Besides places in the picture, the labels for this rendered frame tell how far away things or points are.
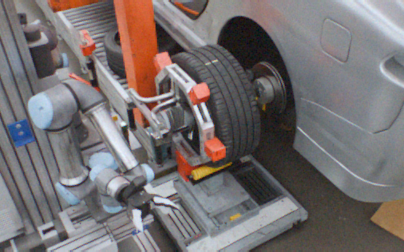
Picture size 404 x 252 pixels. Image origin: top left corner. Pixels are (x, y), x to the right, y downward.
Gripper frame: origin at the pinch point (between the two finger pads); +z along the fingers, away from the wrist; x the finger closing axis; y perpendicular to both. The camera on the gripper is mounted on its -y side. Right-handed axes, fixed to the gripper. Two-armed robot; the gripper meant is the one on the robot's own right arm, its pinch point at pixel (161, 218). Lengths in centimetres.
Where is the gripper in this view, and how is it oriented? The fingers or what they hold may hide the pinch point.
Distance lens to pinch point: 151.2
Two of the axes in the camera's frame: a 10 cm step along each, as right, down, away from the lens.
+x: -6.7, 3.7, -6.4
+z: 7.3, 4.5, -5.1
